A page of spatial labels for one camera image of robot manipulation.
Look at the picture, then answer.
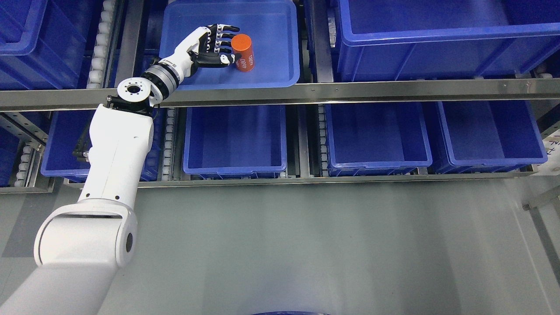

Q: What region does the blue bin lower middle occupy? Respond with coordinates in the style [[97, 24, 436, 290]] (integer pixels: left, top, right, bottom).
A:
[[182, 105, 287, 179]]

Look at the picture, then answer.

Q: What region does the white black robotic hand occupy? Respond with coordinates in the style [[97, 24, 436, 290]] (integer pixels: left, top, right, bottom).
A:
[[157, 24, 241, 81]]

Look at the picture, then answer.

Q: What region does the white sign board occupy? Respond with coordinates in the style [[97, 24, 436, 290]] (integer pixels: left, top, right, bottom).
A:
[[536, 130, 560, 176]]

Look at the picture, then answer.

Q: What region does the steel shelf rack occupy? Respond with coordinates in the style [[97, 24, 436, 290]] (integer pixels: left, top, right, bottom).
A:
[[1, 0, 559, 194]]

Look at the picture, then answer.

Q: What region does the blue bin far right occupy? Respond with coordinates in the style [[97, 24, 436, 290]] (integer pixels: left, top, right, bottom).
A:
[[422, 100, 548, 174]]

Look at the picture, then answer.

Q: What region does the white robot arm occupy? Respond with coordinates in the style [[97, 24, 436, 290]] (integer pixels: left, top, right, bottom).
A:
[[1, 59, 184, 315]]

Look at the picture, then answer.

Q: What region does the blue bin upper left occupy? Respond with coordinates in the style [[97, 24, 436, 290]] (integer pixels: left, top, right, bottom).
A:
[[0, 0, 102, 91]]

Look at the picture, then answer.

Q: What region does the large blue bin upper right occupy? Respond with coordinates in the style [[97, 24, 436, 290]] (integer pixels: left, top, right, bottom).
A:
[[335, 0, 560, 82]]

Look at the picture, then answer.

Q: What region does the blue bin lower right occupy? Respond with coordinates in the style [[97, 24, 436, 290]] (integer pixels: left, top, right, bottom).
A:
[[325, 102, 433, 177]]

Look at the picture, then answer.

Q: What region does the orange capacitor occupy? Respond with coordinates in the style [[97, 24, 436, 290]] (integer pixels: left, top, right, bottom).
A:
[[231, 34, 255, 73]]

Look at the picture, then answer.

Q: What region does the blue bin lower left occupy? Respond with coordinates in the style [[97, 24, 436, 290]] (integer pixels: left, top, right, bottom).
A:
[[41, 109, 166, 183]]

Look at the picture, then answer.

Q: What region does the steel table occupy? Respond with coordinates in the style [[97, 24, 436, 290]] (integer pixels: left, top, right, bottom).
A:
[[522, 186, 560, 215]]

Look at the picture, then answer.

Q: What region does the shallow blue tray bin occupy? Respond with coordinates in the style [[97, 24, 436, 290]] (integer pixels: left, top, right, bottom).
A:
[[160, 0, 300, 90]]

